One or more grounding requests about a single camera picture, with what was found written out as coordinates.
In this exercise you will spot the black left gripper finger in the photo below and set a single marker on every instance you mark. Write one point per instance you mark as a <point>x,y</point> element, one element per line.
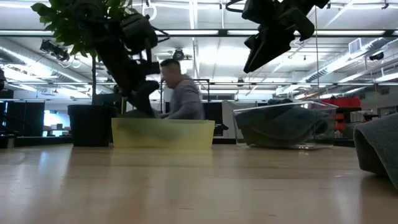
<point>149,88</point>
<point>135,104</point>

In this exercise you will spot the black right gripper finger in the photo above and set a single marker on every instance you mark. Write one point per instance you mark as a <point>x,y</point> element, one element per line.
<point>258,46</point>
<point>278,45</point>

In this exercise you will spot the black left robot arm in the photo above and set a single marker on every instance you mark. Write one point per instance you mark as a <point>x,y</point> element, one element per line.
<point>115,59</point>

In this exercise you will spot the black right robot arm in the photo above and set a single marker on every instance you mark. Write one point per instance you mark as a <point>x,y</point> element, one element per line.
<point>311,3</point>

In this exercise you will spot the round black ceiling fixture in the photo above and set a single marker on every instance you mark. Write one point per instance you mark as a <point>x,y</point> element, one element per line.
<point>178,54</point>

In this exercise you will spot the person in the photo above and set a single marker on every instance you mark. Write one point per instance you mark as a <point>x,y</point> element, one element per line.
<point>186,99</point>

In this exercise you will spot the yellow translucent plastic bin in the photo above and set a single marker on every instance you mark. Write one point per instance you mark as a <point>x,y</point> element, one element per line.
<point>161,133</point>

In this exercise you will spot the potted green plant black pot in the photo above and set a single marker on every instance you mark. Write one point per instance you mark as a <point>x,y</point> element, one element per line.
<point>90,124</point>

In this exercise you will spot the red storage rack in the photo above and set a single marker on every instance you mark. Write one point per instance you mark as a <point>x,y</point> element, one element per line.
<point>342,102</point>

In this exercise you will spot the black ceiling spot lamp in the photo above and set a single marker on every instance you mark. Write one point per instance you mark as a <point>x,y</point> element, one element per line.
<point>54,49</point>

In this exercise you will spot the clear plastic bin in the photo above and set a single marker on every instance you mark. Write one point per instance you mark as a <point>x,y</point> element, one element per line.
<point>331,124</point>

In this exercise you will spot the black cabinet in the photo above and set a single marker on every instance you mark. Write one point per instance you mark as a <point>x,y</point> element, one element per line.
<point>28,118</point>

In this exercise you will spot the ceiling air duct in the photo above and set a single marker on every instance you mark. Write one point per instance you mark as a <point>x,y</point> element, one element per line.
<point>359,46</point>

